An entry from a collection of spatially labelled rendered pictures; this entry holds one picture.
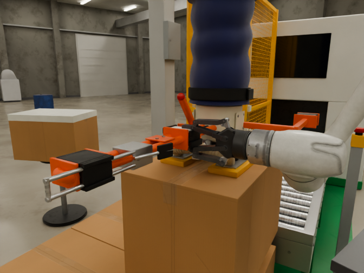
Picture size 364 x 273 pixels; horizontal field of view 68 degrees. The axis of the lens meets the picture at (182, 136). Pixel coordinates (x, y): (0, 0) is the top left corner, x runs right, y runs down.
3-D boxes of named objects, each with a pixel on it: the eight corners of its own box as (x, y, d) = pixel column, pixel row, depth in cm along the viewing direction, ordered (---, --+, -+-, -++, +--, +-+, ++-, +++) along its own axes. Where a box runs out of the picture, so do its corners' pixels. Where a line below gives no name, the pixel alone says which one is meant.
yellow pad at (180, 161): (203, 143, 125) (204, 133, 124) (223, 147, 120) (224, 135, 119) (160, 162, 97) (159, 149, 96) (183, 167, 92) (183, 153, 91)
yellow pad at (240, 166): (244, 149, 116) (244, 138, 115) (267, 153, 110) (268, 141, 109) (207, 172, 87) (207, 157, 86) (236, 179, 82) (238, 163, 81)
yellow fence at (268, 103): (261, 172, 382) (272, 11, 334) (268, 173, 377) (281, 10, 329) (232, 206, 284) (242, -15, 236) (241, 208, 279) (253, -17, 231)
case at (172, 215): (201, 209, 147) (203, 137, 139) (277, 230, 127) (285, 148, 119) (124, 277, 97) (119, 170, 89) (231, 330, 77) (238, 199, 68)
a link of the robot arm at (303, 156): (265, 162, 61) (273, 179, 72) (346, 175, 53) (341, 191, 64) (274, 119, 64) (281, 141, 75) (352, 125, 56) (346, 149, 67)
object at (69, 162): (88, 170, 58) (86, 148, 57) (113, 177, 54) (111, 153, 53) (51, 183, 51) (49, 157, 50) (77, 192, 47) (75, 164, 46)
